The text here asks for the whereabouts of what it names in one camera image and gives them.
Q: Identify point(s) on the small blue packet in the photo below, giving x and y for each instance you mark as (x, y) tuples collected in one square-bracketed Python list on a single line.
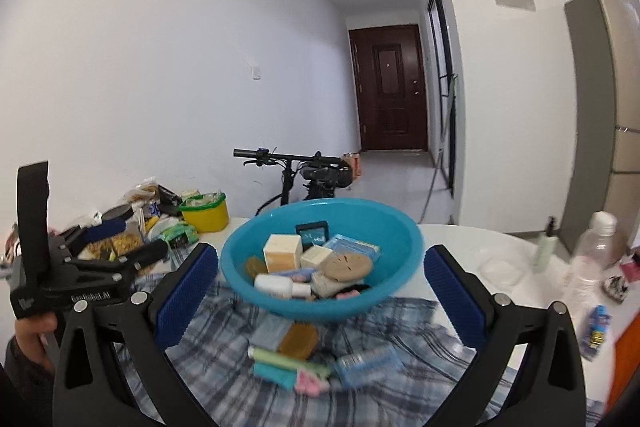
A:
[(597, 332)]

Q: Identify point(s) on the pale green pump bottle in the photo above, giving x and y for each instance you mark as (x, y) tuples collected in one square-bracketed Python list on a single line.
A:
[(545, 252)]

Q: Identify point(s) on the cookie bag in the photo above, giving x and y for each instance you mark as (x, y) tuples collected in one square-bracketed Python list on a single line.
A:
[(140, 194)]

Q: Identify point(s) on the person's left hand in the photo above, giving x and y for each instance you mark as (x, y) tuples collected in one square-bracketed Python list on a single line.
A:
[(32, 334)]

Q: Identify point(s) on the white jar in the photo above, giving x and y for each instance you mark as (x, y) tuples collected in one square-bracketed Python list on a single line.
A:
[(190, 194)]

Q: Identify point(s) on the clear plastic bottle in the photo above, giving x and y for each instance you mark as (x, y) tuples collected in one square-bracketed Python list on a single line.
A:
[(590, 257)]

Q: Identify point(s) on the teal packet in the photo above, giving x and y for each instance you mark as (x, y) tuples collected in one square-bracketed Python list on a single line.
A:
[(272, 376)]

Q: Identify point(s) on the floral pouch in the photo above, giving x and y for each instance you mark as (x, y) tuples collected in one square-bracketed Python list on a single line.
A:
[(616, 288)]

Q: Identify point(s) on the green tube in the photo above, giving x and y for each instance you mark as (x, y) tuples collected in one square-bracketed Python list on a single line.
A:
[(280, 357)]

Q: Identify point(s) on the white wall switch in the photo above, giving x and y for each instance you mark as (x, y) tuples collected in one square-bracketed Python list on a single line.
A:
[(256, 72)]

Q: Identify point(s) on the blue and white carton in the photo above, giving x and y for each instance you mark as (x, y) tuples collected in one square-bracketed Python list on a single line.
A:
[(152, 210)]

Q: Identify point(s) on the amber soap bar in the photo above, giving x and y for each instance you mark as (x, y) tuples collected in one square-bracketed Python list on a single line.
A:
[(255, 268), (300, 341)]

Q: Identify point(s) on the plaid cloth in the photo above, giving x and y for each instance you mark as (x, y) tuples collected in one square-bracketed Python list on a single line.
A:
[(400, 332)]

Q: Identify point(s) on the dark brown door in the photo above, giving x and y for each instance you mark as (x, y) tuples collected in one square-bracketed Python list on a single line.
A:
[(390, 92)]

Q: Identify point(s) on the grey blue soap packet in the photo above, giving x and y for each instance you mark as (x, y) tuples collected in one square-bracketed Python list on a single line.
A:
[(270, 332)]

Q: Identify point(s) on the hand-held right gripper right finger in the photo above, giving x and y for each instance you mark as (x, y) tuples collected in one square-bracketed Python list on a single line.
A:
[(457, 302)]

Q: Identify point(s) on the black bag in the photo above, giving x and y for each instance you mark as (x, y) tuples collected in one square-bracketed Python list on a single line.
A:
[(170, 199)]

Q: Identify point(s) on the orange bag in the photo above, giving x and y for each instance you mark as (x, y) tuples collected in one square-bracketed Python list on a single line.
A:
[(355, 164)]

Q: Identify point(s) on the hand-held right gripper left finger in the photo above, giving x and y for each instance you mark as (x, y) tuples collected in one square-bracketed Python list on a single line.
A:
[(185, 297)]

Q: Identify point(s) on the pink packet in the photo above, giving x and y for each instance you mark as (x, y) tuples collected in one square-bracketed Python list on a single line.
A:
[(307, 382)]

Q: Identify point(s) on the black framed glass door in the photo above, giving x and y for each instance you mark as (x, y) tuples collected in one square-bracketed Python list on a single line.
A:
[(442, 82)]

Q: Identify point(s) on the light blue packet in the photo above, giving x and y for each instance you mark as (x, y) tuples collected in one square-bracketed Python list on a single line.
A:
[(367, 366), (350, 244)]

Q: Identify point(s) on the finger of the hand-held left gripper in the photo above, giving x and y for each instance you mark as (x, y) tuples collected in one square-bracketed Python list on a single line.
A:
[(100, 232), (140, 254)]

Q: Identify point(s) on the yellow snack bag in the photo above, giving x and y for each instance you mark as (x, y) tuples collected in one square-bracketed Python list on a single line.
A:
[(120, 244)]

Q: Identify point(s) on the black bicycle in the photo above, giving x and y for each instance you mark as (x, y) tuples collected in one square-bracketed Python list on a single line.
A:
[(325, 174)]

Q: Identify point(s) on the beige refrigerator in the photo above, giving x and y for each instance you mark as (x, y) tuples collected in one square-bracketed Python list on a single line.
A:
[(600, 107)]

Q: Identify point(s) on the black square frame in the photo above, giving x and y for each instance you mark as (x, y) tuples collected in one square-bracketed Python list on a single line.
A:
[(311, 223)]

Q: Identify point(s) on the green floral bag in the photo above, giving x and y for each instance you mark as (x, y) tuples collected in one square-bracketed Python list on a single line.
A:
[(175, 234)]

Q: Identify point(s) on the pink hair clip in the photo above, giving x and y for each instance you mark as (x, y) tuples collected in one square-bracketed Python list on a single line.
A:
[(350, 293)]

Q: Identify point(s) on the yellow tub with green rim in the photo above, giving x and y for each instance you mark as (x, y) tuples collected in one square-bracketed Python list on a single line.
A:
[(205, 217)]

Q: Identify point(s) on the blue plastic basin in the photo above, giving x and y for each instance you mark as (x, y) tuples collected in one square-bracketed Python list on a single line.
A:
[(390, 257)]

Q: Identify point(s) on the clear plastic lid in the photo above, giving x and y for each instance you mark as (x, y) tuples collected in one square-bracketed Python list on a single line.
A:
[(500, 272)]

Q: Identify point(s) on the person's left forearm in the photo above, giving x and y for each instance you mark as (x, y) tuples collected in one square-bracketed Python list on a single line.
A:
[(25, 387)]

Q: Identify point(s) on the white bottle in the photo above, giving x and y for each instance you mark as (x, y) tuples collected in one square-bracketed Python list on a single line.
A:
[(275, 284)]

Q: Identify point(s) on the large white box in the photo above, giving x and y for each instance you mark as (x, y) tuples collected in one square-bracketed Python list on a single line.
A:
[(282, 252)]

